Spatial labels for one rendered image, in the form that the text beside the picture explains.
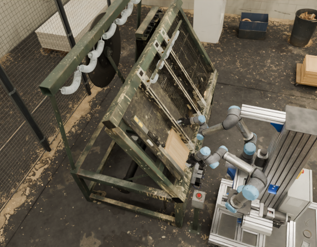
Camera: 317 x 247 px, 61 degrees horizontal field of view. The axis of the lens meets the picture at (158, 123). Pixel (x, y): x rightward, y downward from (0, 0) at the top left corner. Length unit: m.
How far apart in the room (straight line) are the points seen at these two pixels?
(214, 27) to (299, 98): 2.35
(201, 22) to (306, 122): 4.55
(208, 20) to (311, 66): 2.29
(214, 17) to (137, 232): 4.53
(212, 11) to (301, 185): 4.31
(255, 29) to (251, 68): 1.11
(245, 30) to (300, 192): 4.59
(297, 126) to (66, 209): 3.15
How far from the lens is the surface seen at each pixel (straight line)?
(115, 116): 2.21
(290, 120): 2.15
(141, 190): 3.09
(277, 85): 5.64
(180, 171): 2.97
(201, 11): 6.25
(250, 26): 6.65
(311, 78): 5.58
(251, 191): 2.16
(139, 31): 3.47
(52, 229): 4.08
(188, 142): 3.11
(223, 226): 3.57
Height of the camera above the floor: 3.53
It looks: 49 degrees down
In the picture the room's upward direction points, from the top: 5 degrees counter-clockwise
